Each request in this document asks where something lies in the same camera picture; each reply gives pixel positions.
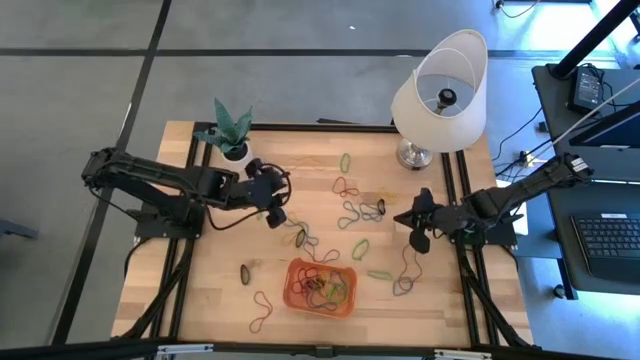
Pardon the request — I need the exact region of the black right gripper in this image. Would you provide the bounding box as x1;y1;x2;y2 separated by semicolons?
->
393;188;464;255

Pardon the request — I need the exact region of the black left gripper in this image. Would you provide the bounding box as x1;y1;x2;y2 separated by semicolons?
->
232;158;288;230

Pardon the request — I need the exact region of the thin yellow rubber band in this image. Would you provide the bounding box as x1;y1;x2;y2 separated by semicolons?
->
291;155;327;170

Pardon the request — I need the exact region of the blue rubber band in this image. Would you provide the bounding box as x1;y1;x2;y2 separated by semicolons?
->
304;287;349;314
391;275;416;297
359;201;385;223
282;215;322;248
336;200;362;231

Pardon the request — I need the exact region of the orange plastic bin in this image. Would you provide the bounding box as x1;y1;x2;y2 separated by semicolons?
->
282;257;359;320

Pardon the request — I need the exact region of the green plant in white pot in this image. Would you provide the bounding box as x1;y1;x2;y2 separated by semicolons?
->
192;97;255;175

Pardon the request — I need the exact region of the white shade chrome base lamp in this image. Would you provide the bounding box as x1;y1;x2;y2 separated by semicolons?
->
390;28;489;172

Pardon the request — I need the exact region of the black desk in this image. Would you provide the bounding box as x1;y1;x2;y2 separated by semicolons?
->
530;63;640;301

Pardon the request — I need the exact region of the black keyboard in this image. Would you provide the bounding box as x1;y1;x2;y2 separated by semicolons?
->
570;211;640;287

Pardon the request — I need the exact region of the black power adapter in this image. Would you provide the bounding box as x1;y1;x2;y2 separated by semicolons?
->
567;65;607;114

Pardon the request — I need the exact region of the dark monitor screen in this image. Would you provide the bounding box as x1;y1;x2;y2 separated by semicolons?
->
568;98;640;150

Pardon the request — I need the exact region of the black slanted pole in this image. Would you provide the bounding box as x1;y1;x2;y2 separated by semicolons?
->
549;0;640;80

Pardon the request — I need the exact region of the black beam with silver brackets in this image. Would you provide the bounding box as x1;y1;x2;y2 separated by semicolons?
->
0;337;640;360

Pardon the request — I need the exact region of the grey floor object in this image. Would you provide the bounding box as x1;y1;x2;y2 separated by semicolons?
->
0;217;40;241

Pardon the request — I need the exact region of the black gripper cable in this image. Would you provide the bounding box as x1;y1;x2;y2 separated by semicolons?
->
205;202;269;232

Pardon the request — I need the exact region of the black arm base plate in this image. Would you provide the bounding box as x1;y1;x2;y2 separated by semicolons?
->
449;219;525;248
133;199;207;240

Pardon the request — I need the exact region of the black floor cable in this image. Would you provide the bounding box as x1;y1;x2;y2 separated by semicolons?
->
491;105;551;182

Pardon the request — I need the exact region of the white cable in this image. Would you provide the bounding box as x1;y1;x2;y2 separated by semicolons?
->
547;74;640;149

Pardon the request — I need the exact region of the black cable with plug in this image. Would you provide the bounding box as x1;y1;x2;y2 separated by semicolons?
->
493;0;542;20

